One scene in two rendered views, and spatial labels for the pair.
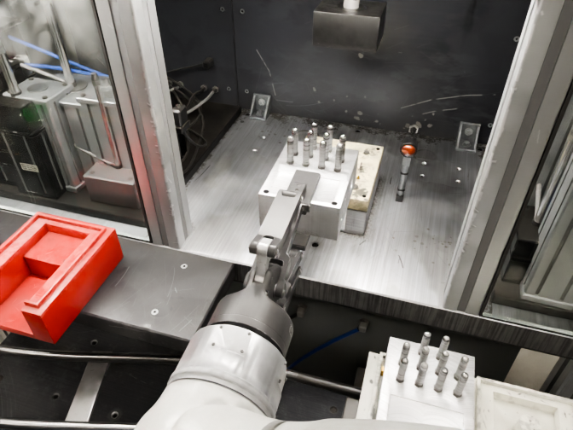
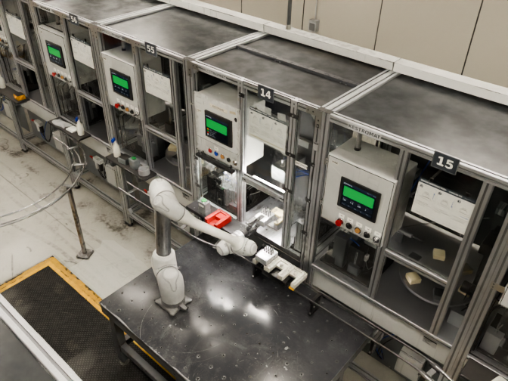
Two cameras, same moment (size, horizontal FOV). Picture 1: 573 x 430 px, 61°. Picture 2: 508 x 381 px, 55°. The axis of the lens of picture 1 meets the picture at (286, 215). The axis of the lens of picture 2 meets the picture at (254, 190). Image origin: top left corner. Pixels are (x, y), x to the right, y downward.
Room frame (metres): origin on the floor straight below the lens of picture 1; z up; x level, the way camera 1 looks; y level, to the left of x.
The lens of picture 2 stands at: (-2.01, -1.03, 3.23)
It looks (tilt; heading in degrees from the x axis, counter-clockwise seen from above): 36 degrees down; 23
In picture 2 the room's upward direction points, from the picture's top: 1 degrees clockwise
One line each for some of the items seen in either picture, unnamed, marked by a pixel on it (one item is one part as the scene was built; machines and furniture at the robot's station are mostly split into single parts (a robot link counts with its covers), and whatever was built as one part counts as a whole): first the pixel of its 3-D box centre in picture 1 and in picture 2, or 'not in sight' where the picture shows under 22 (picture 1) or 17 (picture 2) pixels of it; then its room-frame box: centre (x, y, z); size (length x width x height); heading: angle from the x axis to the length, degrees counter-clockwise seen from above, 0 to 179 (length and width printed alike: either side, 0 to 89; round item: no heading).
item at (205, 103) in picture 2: not in sight; (227, 125); (0.68, 0.34, 1.60); 0.42 x 0.29 x 0.46; 73
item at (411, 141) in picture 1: (404, 171); not in sight; (0.63, -0.19, 0.96); 0.03 x 0.03 x 0.12; 73
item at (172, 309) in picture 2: not in sight; (175, 300); (-0.19, 0.31, 0.71); 0.22 x 0.18 x 0.06; 73
